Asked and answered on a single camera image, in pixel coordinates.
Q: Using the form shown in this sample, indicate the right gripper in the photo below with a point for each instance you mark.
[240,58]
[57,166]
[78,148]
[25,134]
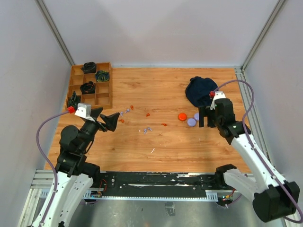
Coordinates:
[203,111]

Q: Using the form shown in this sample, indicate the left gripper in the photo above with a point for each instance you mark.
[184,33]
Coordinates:
[111,120]

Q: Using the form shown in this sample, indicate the orange earbud charging case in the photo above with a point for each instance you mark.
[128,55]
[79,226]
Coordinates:
[182,117]

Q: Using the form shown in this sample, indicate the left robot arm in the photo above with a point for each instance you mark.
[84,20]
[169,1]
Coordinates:
[73,175]

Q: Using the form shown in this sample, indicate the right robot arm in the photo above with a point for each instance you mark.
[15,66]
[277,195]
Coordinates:
[271,195]

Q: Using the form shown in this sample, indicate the navy blue cloth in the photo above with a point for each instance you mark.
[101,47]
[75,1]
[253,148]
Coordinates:
[198,91]

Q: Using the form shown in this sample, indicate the wooden compartment tray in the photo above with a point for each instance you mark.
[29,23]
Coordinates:
[103,93]

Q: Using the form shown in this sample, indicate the black orange rolled tie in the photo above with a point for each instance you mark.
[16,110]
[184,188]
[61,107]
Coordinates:
[88,88]

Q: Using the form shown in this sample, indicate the dark green folded tie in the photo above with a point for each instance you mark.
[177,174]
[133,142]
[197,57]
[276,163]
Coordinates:
[74,100]

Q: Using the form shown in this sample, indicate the green yellow rolled tie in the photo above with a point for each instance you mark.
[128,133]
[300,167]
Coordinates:
[102,76]

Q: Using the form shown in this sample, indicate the black rolled tie top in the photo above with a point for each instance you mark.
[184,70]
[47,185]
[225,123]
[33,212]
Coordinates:
[89,67]

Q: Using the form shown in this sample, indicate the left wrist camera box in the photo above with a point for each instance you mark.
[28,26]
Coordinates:
[83,110]

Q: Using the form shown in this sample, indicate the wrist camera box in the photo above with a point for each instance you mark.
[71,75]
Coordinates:
[83,110]
[214,95]

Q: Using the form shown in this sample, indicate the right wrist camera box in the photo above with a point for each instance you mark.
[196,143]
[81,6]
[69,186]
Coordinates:
[214,95]

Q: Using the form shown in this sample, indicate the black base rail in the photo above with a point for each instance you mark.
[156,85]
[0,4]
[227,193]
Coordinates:
[153,186]

